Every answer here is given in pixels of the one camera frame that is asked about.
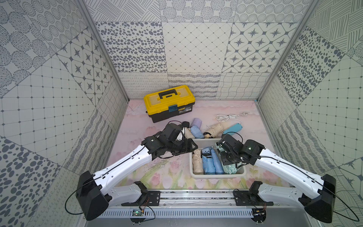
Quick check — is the mint green umbrella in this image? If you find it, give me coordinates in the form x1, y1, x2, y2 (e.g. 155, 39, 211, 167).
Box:
216, 144, 238, 175

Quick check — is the small beige umbrella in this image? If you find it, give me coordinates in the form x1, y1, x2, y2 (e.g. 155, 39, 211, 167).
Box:
184, 127, 195, 139

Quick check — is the light blue slim umbrella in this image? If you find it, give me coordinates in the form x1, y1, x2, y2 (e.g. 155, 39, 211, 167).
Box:
201, 148, 216, 175

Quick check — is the small pale blue umbrella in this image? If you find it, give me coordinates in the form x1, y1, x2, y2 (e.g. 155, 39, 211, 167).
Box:
190, 125, 205, 139

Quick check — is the black umbrella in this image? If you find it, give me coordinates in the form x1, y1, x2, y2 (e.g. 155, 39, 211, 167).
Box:
181, 121, 190, 128

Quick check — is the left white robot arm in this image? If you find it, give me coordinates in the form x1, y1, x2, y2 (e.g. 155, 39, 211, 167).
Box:
73, 123, 198, 221

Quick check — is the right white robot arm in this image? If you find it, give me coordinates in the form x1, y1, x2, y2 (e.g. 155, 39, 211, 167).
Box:
216, 134, 336, 223

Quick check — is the teal umbrella case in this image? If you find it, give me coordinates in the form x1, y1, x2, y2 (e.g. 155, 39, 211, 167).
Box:
223, 123, 243, 135

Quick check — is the cream umbrella right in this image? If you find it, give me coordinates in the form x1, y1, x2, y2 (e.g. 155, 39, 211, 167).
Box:
203, 123, 224, 139

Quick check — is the lavender folded umbrella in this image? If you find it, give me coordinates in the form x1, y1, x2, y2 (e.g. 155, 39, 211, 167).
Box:
191, 118, 202, 129

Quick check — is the yellow black toolbox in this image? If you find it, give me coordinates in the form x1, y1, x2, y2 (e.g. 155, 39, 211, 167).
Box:
143, 85, 196, 123

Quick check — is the white coiled cable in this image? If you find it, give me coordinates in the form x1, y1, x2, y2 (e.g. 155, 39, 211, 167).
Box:
216, 111, 250, 124

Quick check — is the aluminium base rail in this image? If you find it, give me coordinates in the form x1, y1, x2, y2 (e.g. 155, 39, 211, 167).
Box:
96, 184, 303, 224

